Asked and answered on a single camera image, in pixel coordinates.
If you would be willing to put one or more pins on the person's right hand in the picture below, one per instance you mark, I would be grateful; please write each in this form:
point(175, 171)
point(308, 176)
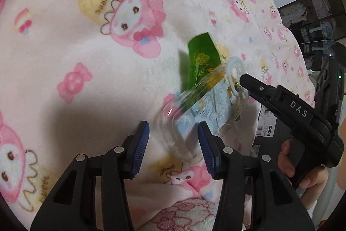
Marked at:
point(313, 183)

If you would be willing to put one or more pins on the clear phone case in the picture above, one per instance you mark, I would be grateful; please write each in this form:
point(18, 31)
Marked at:
point(218, 99)

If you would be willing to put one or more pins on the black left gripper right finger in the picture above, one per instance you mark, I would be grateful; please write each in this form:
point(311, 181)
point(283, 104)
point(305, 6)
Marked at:
point(274, 202)

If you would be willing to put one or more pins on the dark glass display cabinet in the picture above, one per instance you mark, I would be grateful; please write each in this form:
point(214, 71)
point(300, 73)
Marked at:
point(314, 20)

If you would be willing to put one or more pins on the hello kitty pink pajama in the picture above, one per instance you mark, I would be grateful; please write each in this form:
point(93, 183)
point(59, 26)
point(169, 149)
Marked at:
point(175, 206)

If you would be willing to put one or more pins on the green plastic packet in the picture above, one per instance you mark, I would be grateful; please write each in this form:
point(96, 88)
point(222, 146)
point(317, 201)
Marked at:
point(206, 70)

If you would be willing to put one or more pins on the black cardboard storage box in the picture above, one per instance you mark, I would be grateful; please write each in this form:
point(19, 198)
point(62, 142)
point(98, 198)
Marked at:
point(271, 133)

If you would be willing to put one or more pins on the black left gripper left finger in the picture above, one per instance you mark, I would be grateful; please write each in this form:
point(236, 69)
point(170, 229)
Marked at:
point(71, 204)

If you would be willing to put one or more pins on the pink cartoon print blanket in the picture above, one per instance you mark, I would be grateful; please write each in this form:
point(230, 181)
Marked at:
point(77, 76)

